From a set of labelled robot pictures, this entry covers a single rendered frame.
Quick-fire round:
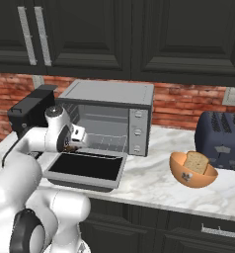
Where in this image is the orange bowl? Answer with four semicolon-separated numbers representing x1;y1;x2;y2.
169;150;219;190

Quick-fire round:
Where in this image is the grey toaster oven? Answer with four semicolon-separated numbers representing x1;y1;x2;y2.
55;78;155;158

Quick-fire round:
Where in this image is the silver cupboard handle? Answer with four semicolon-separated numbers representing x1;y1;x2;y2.
34;6;53;67
17;6;38;66

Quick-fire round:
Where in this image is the toasted bread slice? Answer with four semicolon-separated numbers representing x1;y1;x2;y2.
183;150;210;176

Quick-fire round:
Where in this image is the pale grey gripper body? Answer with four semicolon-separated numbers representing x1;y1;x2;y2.
69;129;91;149

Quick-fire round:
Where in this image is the dark cupboard door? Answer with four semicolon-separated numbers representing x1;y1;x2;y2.
79;197;165;253
130;0;235;87
0;0;47;75
33;0;133;81

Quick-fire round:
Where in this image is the toaster oven glass door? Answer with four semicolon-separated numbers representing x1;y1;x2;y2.
42;147;128;194

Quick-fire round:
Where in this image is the dark lower cupboard door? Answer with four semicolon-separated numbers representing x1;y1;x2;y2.
79;197;165;253

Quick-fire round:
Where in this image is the black coffee machine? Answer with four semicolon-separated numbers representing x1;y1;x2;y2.
7;84;58;139

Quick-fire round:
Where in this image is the wire oven rack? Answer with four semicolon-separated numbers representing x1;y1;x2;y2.
84;131;128;153

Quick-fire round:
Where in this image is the dark drawer front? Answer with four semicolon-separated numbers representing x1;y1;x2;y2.
162;211;235;253

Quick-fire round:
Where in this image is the grey wall outlet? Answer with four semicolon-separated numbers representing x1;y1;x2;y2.
221;86;235;107
32;74;45;90

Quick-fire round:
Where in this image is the dark blue toaster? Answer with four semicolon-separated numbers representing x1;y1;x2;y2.
194;110;235;171

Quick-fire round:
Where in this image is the dark upper cupboard door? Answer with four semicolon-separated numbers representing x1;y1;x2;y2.
33;0;133;81
130;0;235;87
0;0;47;75

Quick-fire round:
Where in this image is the silver drawer handle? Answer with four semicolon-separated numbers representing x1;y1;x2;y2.
200;223;235;239

